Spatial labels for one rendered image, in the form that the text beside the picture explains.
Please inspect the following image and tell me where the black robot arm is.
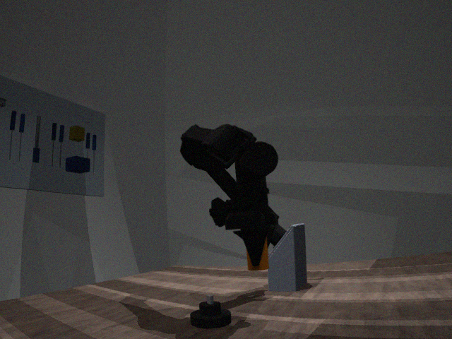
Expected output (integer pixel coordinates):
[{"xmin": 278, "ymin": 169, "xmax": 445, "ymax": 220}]
[{"xmin": 180, "ymin": 124, "xmax": 278, "ymax": 227}]

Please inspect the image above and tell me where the orange knob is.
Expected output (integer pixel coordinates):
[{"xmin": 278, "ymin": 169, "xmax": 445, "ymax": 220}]
[{"xmin": 246, "ymin": 239, "xmax": 269, "ymax": 270}]

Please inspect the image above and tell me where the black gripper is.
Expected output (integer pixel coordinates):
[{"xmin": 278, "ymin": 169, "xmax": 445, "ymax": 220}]
[{"xmin": 225, "ymin": 182, "xmax": 278, "ymax": 266}]

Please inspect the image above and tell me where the black round pedestal with silver shaft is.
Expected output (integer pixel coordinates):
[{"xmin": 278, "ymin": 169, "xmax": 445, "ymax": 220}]
[{"xmin": 190, "ymin": 295, "xmax": 231, "ymax": 329}]

